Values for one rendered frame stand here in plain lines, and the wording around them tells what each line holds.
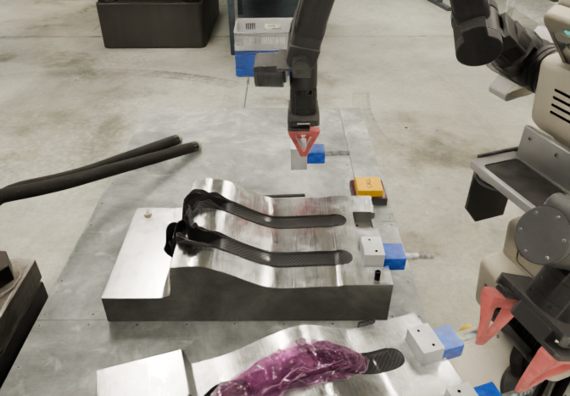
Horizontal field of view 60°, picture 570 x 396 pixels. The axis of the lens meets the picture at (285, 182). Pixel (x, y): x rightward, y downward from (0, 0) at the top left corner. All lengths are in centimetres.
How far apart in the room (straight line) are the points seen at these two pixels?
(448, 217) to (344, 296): 173
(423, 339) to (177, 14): 414
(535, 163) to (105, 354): 80
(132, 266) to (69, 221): 168
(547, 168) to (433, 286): 131
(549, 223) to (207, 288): 55
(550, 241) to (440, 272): 173
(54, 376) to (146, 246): 27
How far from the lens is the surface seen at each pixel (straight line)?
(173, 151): 133
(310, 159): 110
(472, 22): 90
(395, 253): 91
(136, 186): 129
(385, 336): 84
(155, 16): 473
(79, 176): 116
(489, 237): 251
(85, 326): 98
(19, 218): 276
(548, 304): 61
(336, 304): 89
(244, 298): 88
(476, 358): 162
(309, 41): 92
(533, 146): 96
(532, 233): 54
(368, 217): 103
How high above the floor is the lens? 150
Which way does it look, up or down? 34 degrees down
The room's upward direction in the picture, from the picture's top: straight up
